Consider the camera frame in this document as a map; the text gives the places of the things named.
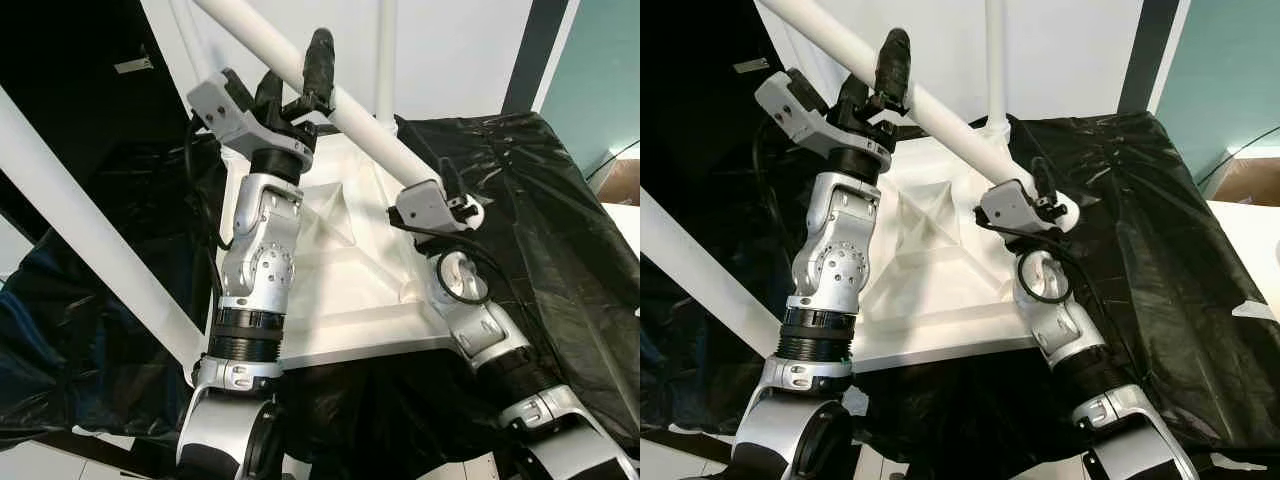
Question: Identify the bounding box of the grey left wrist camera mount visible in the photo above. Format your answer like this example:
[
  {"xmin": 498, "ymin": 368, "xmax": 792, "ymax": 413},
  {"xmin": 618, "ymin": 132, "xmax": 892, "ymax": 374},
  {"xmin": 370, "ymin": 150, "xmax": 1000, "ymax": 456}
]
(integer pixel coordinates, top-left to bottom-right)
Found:
[
  {"xmin": 755, "ymin": 68, "xmax": 893, "ymax": 166},
  {"xmin": 187, "ymin": 68, "xmax": 313, "ymax": 161}
]

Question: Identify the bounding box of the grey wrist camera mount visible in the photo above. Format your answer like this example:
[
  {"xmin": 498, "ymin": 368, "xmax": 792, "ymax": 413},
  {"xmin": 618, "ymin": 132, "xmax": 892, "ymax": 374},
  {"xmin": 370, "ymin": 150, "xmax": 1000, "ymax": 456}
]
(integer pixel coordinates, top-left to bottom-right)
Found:
[
  {"xmin": 392, "ymin": 180, "xmax": 463, "ymax": 233},
  {"xmin": 187, "ymin": 68, "xmax": 313, "ymax": 161},
  {"xmin": 977, "ymin": 180, "xmax": 1048, "ymax": 233},
  {"xmin": 755, "ymin": 68, "xmax": 893, "ymax": 166}
]

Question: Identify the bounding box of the black door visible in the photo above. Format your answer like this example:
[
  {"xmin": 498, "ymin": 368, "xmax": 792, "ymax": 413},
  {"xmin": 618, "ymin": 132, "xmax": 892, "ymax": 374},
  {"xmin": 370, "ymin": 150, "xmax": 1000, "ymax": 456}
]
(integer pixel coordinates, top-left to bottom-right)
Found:
[
  {"xmin": 0, "ymin": 0, "xmax": 191, "ymax": 251},
  {"xmin": 640, "ymin": 0, "xmax": 801, "ymax": 241}
]

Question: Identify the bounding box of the thin black wall cable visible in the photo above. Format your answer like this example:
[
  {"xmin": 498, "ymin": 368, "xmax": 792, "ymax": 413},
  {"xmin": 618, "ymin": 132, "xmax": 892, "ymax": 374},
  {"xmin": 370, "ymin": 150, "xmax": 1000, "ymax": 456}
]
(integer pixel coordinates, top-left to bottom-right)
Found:
[
  {"xmin": 1195, "ymin": 125, "xmax": 1280, "ymax": 188},
  {"xmin": 590, "ymin": 140, "xmax": 641, "ymax": 183}
]

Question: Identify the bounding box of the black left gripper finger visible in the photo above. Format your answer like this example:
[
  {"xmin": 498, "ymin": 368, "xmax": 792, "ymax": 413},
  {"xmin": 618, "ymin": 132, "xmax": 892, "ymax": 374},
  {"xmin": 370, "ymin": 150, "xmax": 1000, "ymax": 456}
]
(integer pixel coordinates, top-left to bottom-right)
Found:
[
  {"xmin": 303, "ymin": 28, "xmax": 337, "ymax": 111},
  {"xmin": 255, "ymin": 70, "xmax": 286, "ymax": 126},
  {"xmin": 877, "ymin": 28, "xmax": 912, "ymax": 111},
  {"xmin": 838, "ymin": 73, "xmax": 868, "ymax": 127}
]

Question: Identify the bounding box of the black plastic cover sheet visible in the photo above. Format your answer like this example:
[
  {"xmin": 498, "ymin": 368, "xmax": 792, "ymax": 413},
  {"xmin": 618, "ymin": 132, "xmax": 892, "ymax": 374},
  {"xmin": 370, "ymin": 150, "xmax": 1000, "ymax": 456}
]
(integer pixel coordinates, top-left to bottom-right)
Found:
[
  {"xmin": 0, "ymin": 110, "xmax": 641, "ymax": 471},
  {"xmin": 640, "ymin": 110, "xmax": 1280, "ymax": 471}
]

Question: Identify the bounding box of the black vertical wall post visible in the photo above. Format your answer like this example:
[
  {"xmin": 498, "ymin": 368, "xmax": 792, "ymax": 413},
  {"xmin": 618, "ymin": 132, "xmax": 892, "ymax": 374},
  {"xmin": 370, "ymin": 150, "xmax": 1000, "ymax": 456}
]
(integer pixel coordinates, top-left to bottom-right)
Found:
[
  {"xmin": 500, "ymin": 0, "xmax": 571, "ymax": 116},
  {"xmin": 1118, "ymin": 0, "xmax": 1181, "ymax": 114}
]

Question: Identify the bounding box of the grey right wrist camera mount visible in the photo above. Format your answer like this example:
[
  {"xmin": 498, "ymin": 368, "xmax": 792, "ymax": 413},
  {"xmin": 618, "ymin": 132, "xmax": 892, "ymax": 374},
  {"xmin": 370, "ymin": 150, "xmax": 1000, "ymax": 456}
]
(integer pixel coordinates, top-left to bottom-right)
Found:
[
  {"xmin": 392, "ymin": 180, "xmax": 463, "ymax": 233},
  {"xmin": 977, "ymin": 180, "xmax": 1048, "ymax": 233}
]

